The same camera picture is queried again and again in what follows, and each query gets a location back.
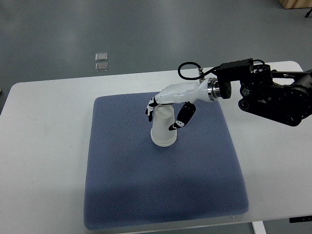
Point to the black table control panel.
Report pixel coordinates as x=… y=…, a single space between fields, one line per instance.
x=300 y=219

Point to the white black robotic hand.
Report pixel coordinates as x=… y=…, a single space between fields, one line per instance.
x=186 y=93

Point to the white paper cup on cushion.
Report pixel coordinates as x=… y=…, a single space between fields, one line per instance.
x=164 y=140

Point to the wooden furniture corner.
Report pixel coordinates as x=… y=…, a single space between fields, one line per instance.
x=295 y=4

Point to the white paper cup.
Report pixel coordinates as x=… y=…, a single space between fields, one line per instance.
x=164 y=140
x=164 y=117

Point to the upper floor socket plate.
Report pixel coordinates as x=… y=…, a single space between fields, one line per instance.
x=102 y=56

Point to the white table leg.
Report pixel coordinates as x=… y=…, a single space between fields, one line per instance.
x=258 y=227

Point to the blue grey cushion mat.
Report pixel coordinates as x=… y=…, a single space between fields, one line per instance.
x=131 y=181

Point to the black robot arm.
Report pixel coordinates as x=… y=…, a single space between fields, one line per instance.
x=284 y=97

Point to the black tripod leg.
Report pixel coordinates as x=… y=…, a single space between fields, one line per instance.
x=308 y=13

